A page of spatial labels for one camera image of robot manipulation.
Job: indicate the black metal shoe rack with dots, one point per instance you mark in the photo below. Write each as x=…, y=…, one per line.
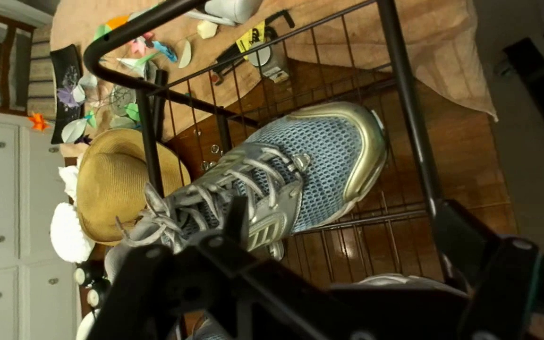
x=405, y=95

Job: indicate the black flower print tablet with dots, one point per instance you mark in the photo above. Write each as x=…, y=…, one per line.
x=67, y=81

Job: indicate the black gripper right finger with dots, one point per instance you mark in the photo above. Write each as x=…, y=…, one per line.
x=499, y=276

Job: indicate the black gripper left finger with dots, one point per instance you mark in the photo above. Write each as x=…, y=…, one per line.
x=237, y=219

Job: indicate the white plate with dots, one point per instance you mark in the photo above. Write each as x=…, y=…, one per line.
x=70, y=232

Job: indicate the orange paper origami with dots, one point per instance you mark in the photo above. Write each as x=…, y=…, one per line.
x=38, y=119

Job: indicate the grey round device yellow label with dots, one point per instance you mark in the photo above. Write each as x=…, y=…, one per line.
x=265, y=57

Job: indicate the silver metal spoon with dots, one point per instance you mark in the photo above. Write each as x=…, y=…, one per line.
x=276, y=249

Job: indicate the white cabinet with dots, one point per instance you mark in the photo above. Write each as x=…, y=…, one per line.
x=8, y=208

